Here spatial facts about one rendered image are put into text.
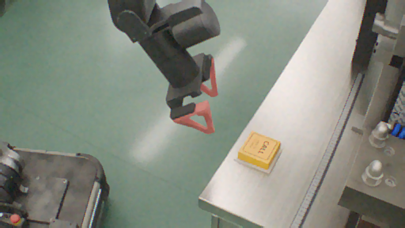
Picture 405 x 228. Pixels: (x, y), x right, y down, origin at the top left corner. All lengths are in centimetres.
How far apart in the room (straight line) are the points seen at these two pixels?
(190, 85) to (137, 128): 153
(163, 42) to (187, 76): 7
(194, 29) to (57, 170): 127
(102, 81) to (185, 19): 193
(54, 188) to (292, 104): 106
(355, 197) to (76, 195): 121
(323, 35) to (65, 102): 163
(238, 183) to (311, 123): 25
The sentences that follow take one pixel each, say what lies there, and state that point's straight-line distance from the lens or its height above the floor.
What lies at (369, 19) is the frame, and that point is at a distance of 112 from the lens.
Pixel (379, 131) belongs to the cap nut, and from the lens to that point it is 77.
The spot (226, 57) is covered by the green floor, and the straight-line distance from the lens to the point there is 263.
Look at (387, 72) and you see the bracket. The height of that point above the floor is 108.
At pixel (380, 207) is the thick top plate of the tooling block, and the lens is 74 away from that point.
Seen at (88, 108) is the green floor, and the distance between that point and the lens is 238.
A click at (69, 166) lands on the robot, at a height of 24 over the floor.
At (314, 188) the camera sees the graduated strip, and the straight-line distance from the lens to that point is 86.
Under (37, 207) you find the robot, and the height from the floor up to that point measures 26.
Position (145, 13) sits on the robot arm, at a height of 127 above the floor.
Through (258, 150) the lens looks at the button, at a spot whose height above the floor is 92.
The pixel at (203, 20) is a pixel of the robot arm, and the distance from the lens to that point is 62.
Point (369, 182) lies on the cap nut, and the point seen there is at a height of 104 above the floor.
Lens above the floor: 158
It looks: 45 degrees down
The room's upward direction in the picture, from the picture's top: straight up
